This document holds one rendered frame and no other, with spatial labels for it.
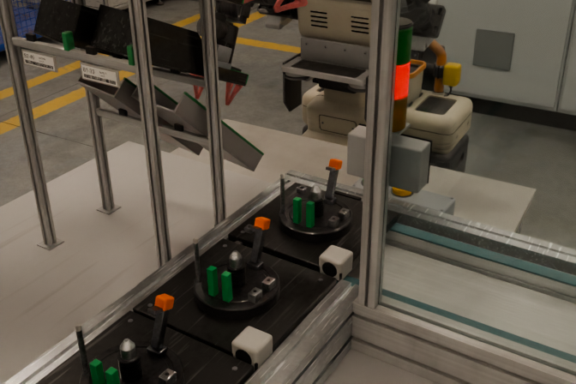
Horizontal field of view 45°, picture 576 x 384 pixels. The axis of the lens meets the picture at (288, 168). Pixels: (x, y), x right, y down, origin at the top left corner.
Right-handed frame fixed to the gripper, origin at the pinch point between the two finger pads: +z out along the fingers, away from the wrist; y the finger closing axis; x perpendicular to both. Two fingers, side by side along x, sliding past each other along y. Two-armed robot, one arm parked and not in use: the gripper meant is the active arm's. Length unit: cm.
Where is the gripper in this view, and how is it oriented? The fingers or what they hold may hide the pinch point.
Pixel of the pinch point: (259, 3)
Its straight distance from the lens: 146.9
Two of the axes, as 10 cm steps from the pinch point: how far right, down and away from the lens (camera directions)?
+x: 2.7, 6.6, 7.0
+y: 7.6, 3.1, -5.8
